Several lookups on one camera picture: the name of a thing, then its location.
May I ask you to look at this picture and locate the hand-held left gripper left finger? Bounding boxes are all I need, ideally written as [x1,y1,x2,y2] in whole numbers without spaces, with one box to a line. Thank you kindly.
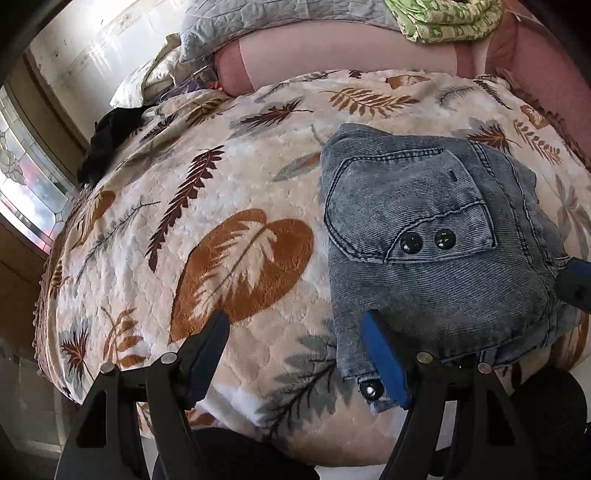
[60,310,230,480]

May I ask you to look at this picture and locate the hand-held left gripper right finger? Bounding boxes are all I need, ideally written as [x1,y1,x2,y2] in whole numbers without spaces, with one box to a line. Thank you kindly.
[361,310,539,480]

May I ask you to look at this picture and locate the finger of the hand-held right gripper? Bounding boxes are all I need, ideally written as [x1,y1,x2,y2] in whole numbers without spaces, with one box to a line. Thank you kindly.
[554,257,591,320]

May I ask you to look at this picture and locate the blue denim pants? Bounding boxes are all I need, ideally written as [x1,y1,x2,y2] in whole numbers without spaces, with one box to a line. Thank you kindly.
[320,122,583,415]

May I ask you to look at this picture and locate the leaf print blanket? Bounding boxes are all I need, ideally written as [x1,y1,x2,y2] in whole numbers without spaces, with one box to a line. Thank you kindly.
[32,69,591,455]

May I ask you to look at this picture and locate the black cloth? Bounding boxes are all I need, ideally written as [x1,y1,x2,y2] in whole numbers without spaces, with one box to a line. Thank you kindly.
[76,106,151,185]

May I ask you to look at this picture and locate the wooden door with stained glass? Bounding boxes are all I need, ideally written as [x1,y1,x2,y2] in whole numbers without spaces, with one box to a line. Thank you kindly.
[0,48,100,361]

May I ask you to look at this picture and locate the purple patterned cloth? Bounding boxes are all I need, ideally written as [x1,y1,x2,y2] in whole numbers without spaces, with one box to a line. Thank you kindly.
[157,65,227,104]

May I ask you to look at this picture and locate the cream cloth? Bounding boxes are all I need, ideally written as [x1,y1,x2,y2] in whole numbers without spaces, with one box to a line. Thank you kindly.
[110,33,195,109]

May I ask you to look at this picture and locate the green patterned blanket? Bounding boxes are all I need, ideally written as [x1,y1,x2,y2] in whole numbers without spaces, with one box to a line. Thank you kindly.
[385,0,504,44]

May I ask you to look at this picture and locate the pink bolster cushion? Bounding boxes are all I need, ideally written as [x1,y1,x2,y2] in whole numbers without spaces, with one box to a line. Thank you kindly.
[216,21,497,97]

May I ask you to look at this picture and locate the grey quilted pillow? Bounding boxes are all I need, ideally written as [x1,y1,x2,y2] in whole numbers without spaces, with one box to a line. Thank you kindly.
[178,0,400,64]

